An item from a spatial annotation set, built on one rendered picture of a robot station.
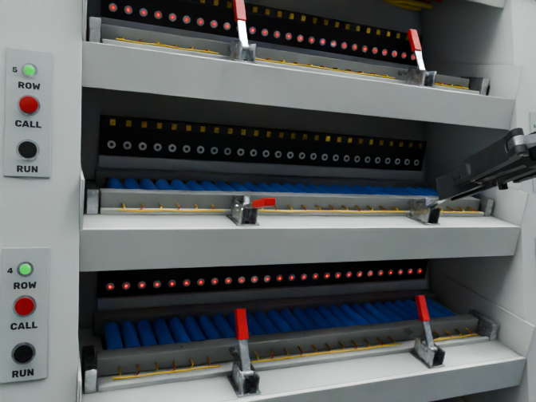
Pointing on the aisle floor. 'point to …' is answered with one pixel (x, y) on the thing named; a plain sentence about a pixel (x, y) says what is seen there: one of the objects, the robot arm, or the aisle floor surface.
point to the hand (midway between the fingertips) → (464, 182)
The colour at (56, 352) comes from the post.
